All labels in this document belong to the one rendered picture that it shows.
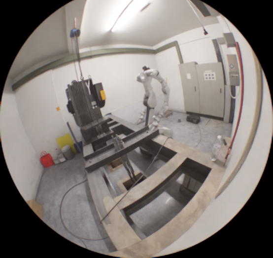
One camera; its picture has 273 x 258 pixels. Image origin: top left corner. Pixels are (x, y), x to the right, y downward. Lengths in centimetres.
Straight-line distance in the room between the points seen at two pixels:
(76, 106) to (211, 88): 313
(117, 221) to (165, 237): 28
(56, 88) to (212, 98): 429
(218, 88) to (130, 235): 304
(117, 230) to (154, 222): 69
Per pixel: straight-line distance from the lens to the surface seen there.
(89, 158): 111
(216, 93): 295
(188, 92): 324
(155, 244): 60
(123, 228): 63
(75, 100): 158
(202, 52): 329
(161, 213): 128
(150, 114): 150
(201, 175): 102
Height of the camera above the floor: 126
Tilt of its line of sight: 21 degrees down
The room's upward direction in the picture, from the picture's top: 14 degrees counter-clockwise
